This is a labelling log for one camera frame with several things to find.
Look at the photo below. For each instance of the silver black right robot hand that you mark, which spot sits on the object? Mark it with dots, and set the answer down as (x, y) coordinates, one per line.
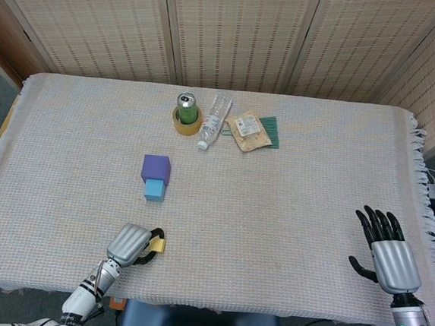
(395, 264)

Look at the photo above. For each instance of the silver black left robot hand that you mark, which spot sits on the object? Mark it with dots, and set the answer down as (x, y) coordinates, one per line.
(128, 244)

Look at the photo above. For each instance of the small yellow foam cube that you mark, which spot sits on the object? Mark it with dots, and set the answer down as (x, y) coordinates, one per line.
(158, 245)

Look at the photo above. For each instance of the medium blue foam cube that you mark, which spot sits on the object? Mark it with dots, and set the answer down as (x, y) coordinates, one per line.
(154, 192)

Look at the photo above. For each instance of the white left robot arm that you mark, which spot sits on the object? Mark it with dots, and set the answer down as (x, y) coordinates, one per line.
(79, 303)

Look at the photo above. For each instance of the small orange object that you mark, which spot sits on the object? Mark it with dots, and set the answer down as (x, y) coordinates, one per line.
(117, 303)

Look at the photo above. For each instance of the large purple foam cube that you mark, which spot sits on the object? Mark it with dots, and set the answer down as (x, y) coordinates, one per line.
(156, 167)

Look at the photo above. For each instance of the yellow tape roll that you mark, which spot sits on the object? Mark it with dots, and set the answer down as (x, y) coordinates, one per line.
(186, 130)

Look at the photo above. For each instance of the woven beige tablecloth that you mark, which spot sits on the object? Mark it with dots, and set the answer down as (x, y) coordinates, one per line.
(273, 221)

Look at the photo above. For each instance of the green drink can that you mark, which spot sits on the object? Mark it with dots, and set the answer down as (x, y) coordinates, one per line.
(187, 110)

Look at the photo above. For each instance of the clear plastic water bottle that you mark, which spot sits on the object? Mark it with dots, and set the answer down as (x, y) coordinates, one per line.
(213, 122)

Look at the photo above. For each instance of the beige snack packet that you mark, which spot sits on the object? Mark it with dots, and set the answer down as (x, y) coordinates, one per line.
(248, 133)

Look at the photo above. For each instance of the green packet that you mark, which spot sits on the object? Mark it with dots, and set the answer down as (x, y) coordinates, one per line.
(274, 134)

